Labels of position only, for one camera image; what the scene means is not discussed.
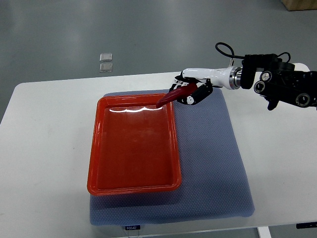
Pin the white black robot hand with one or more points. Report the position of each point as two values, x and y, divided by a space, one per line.
222 77

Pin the red pepper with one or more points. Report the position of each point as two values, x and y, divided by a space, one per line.
178 93

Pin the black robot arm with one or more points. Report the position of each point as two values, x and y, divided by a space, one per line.
267 75

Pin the red plastic tray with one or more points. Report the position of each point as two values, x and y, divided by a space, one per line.
134 147

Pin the upper metal floor plate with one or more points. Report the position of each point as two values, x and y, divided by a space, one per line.
105 57

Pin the blue-grey mesh mat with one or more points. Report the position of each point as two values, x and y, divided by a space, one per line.
214 182

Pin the cardboard box corner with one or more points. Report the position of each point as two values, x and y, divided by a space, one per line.
298 5

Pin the white table leg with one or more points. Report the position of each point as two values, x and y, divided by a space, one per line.
264 232

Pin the black stand bracket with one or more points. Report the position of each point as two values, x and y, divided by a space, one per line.
306 225

